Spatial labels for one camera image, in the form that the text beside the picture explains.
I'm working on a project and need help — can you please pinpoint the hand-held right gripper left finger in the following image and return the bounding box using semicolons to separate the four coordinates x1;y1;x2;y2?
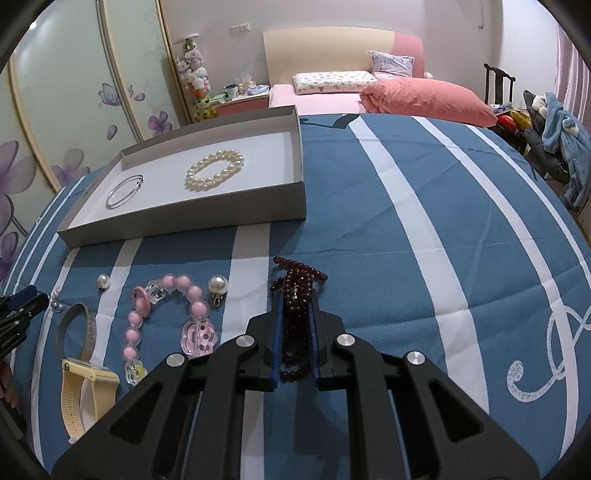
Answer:
51;292;283;480

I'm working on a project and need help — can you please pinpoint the dark red bead necklace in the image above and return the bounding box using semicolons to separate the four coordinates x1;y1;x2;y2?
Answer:
271;256;329;381

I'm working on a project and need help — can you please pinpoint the large pearl pendant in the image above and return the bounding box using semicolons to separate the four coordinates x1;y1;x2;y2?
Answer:
208;275;230;305

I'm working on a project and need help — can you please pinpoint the yellow green plush toy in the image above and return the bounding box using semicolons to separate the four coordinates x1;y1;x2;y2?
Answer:
196;90;223;121

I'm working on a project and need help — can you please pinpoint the blue white striped blanket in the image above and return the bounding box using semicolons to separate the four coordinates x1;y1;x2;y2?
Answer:
0;111;591;480

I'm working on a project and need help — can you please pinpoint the stack of plush toys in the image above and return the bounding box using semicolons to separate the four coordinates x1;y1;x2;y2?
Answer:
175;34;215;123

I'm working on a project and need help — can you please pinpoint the thin silver bangle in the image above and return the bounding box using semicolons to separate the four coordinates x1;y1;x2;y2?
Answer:
105;174;145;210

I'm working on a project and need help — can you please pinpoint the pink quilt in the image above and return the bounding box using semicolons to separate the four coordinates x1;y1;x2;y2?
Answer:
360;77;499;127

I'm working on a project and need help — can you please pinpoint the colourful toy pile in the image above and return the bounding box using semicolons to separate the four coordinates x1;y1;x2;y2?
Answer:
496;104;532;139

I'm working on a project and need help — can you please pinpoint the wide silver bangle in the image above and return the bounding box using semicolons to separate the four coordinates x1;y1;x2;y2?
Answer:
56;303;97;361

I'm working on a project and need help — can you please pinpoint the cream wrist watch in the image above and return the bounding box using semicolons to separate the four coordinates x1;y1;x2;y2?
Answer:
61;357;121;444

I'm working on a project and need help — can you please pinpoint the pink bed sheet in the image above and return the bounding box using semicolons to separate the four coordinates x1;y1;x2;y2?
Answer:
269;83;370;116

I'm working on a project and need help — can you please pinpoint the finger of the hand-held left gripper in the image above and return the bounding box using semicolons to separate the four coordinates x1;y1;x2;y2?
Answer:
0;314;35;359
0;285;49;319

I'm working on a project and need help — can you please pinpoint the dark wooden chair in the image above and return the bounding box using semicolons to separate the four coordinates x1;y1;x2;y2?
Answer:
483;63;516;107

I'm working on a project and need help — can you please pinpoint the pink nightstand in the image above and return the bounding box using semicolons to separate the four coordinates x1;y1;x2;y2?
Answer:
215;85;271;117

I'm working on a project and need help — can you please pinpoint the grey cardboard box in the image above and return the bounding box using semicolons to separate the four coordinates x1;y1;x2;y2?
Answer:
56;105;308;248

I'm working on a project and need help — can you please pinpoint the blue plush garment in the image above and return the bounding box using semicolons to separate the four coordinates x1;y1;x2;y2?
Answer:
541;92;591;209

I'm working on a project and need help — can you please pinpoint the white pearl bracelet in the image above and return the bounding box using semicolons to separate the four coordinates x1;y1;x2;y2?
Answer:
185;148;245;191

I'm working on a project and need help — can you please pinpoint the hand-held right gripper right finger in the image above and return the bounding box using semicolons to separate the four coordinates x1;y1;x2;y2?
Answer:
308;300;541;480

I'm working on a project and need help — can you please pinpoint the purple floral pillow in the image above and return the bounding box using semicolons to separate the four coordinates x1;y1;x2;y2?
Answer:
369;51;415;78

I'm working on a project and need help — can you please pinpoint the pink curtain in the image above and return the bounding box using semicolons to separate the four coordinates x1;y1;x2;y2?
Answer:
554;18;591;121

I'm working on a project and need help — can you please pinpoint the person's left hand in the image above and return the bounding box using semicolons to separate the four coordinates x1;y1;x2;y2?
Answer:
0;362;18;408

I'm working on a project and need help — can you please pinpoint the cream pink bed headboard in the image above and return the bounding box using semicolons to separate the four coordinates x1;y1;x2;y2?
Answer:
263;30;424;86

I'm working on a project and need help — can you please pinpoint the white printed pillow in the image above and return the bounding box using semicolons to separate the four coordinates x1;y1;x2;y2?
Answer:
293;71;379;96

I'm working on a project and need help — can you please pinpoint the floral sliding wardrobe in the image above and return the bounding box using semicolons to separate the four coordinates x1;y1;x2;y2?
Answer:
0;0;191;287

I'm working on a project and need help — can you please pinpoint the pink bead bracelet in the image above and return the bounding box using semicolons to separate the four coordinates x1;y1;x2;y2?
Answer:
121;273;219;386

